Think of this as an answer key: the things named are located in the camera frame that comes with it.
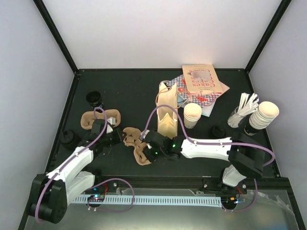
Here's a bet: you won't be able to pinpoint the brown pulp cup carrier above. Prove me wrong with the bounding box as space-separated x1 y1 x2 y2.
123 127 151 166

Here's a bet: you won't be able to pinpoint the kraft paper bag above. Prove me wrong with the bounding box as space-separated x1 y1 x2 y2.
156 81 178 138

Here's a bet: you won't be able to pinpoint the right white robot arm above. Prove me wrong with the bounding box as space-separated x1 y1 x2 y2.
141 130 265 193

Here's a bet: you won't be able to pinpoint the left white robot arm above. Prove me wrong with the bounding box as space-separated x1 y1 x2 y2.
26 119 127 224

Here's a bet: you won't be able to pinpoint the black lid stack left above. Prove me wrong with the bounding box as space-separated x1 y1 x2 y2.
59 130 81 150

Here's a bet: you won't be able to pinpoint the small circuit board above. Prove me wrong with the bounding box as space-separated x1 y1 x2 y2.
87 194 105 202

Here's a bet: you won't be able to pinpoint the light blue paper bag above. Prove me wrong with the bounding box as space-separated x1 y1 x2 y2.
177 95 215 117

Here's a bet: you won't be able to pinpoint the black lid right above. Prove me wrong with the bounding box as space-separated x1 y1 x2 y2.
210 125 226 139

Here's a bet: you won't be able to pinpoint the blue checkered paper bag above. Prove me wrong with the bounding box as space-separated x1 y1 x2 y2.
165 74 222 108

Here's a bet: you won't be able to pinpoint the clear stirrer holder cup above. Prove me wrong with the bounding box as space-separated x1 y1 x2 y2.
227 107 245 128

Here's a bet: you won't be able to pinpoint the pink cakes paper bag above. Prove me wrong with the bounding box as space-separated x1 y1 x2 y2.
182 64 230 96

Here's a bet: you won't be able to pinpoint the white stirrer packets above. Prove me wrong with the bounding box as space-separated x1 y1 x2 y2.
236 92 259 117

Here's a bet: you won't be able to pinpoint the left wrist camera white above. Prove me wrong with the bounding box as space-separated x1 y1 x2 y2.
106 117 116 134

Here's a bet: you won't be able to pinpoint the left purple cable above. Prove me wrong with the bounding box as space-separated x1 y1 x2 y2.
35 107 108 223

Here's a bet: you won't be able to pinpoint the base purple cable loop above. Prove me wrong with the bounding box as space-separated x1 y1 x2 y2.
86 177 136 213

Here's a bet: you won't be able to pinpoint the light blue cable duct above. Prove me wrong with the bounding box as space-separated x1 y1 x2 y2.
72 195 222 207

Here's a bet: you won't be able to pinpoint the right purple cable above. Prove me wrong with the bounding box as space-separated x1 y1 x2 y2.
140 104 276 167

